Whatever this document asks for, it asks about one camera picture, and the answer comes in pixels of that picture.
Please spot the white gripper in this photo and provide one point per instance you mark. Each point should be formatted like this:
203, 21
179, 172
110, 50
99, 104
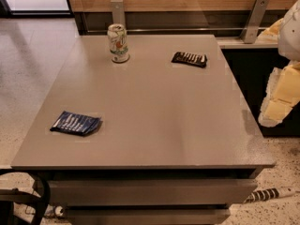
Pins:
291, 32

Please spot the black chocolate rxbar wrapper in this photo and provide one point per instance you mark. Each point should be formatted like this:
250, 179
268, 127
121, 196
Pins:
190, 59

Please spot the blue blueberry rxbar wrapper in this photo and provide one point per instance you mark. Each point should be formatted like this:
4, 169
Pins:
76, 124

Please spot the grey side counter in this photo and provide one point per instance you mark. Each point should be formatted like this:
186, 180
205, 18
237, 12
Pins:
238, 43

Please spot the white power strip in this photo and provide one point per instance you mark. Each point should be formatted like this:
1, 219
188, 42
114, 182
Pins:
270, 194

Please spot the white green soda can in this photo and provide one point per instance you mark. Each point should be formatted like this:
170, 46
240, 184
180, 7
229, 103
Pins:
117, 36

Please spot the upper grey drawer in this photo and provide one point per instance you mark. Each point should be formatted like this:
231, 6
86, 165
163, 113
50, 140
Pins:
151, 192

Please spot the grey drawer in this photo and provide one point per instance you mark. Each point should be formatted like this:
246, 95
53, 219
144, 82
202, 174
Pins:
148, 216
151, 192

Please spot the lower grey drawer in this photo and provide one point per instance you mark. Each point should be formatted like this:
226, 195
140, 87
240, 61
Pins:
148, 216

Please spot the black chair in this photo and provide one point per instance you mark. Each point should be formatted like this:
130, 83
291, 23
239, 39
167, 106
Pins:
10, 196

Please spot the right metal bracket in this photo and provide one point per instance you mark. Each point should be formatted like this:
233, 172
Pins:
250, 31

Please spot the metal bracket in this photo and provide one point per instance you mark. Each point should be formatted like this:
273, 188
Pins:
118, 12
250, 31

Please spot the left metal bracket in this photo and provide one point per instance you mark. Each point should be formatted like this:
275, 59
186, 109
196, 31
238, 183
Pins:
118, 12

